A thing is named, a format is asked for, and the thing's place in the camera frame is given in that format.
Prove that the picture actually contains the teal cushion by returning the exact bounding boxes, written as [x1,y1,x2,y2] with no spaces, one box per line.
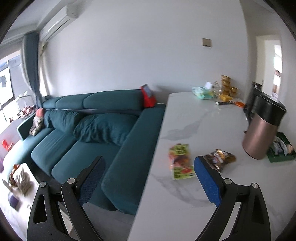
[73,113,138,146]
[44,109,86,134]

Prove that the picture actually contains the rose gold trash can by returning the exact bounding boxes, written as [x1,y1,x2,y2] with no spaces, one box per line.
[242,94,287,160]

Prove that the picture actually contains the black glass kettle appliance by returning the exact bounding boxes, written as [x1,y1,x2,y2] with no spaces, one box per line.
[243,82,263,123]

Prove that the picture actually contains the patterned small pillow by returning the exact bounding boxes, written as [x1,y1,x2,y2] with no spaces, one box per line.
[29,108,45,136]

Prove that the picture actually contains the purple box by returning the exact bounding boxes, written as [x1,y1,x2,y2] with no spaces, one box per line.
[8,192,19,209]

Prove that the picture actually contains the blue curtain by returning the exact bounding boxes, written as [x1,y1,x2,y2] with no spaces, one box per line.
[22,31,42,108]

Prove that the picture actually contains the white coffee table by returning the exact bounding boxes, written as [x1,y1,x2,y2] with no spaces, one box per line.
[1,163,39,240]

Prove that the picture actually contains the clear glass jar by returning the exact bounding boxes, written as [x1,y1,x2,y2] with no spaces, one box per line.
[212,81,222,98]

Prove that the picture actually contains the yellow box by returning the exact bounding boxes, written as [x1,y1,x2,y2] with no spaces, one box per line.
[218,94,233,102]

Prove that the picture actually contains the teal sofa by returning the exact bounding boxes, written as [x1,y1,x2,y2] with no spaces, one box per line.
[12,89,166,215]

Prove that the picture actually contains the green dried vegetable snack bag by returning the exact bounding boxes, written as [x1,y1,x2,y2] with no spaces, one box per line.
[169,144,195,180]

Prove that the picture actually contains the white air conditioner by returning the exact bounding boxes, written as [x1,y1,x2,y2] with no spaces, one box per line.
[40,4,78,43]

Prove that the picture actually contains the brown nut snack packet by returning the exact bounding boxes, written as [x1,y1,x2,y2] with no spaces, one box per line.
[203,149,236,174]

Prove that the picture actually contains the wall switch plate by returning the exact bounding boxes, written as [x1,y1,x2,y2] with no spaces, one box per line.
[202,38,212,48]

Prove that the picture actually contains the green tray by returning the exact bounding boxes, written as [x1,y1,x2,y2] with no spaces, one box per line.
[267,132,295,163]

